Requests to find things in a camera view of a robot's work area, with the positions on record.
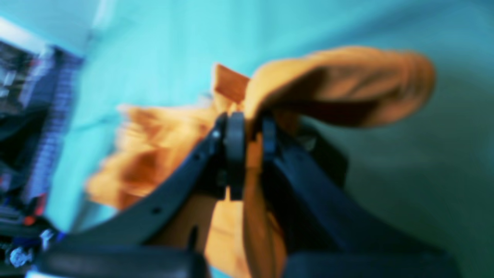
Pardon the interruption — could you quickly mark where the orange T-shirt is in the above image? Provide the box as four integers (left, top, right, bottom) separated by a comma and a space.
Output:
87, 46, 436, 278

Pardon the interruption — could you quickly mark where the green table cloth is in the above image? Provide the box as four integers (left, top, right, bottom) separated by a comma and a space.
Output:
45, 0, 493, 278

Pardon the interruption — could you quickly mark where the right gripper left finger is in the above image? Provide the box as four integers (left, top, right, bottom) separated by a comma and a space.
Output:
37, 112, 245, 278

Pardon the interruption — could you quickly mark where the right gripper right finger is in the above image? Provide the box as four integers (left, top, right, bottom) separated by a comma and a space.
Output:
262, 116, 462, 278

